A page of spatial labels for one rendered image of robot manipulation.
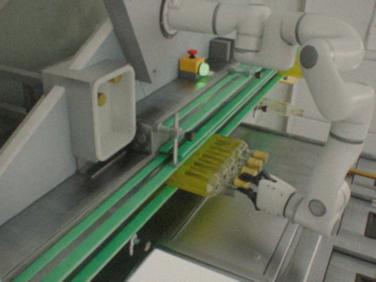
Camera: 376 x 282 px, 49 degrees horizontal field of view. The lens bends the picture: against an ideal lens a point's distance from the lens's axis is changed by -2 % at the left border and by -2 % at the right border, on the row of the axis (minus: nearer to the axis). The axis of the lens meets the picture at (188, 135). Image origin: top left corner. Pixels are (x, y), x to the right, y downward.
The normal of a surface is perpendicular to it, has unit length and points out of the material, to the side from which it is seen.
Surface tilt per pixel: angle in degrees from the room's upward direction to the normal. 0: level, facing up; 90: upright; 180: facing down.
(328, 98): 113
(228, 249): 90
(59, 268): 90
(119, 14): 90
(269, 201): 107
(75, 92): 90
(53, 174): 0
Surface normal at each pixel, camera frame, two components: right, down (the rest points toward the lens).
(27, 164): 0.89, 0.24
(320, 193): -0.61, 0.24
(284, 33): -0.80, 0.43
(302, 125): -0.45, 0.40
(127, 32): -0.41, 0.77
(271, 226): 0.03, -0.89
